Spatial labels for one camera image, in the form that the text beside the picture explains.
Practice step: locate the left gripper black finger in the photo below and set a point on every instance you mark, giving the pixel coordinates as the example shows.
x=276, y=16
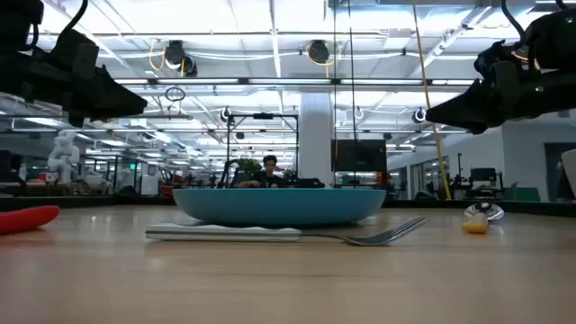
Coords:
x=117, y=99
x=78, y=119

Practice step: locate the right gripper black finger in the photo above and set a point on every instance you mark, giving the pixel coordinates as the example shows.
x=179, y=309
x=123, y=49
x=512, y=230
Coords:
x=479, y=127
x=468, y=108

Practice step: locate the silver fork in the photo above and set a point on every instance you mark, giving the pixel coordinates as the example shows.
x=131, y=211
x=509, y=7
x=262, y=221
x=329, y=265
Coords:
x=225, y=234

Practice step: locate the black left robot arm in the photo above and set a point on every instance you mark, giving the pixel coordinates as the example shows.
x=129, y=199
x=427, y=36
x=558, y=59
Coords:
x=20, y=22

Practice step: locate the white humanoid robot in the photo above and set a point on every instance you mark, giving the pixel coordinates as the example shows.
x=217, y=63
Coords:
x=63, y=155

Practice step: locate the black monitor on stand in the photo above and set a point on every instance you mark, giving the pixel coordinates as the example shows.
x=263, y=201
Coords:
x=483, y=175

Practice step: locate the green board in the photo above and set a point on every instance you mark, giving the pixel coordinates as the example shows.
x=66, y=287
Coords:
x=524, y=194

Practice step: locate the white cabinet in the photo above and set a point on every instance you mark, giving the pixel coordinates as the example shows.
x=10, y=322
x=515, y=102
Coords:
x=149, y=182

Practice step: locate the red plastic utensil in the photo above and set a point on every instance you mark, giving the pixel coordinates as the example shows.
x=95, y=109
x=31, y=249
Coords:
x=24, y=218

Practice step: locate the white napkin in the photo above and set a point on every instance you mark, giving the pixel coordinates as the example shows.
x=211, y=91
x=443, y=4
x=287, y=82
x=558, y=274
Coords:
x=180, y=225

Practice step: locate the green plant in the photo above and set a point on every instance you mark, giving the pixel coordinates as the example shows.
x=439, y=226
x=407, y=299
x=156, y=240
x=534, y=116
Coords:
x=248, y=165

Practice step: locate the white pillar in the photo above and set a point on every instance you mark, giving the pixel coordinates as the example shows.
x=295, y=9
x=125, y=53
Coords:
x=316, y=139

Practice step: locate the person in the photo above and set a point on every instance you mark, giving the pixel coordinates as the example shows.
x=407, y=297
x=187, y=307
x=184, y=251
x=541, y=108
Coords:
x=270, y=175

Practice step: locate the blue plate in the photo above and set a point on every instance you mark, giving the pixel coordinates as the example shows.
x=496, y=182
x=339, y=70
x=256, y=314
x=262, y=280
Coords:
x=279, y=206

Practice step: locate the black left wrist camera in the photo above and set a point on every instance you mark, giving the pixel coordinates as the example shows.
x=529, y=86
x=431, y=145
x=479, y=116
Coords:
x=74, y=54

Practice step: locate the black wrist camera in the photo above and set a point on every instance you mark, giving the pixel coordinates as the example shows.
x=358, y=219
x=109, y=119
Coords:
x=74, y=54
x=495, y=56

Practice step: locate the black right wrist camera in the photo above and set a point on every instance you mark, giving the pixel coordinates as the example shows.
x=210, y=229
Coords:
x=495, y=56

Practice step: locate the black wall monitor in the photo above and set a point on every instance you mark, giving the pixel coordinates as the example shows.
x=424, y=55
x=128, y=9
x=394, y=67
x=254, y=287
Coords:
x=360, y=155

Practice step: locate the black metal frame rig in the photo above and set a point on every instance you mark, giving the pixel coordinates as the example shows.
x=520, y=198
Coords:
x=228, y=144

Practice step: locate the long ceiling light rail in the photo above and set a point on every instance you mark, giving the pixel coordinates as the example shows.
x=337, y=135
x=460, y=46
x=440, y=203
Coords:
x=288, y=81

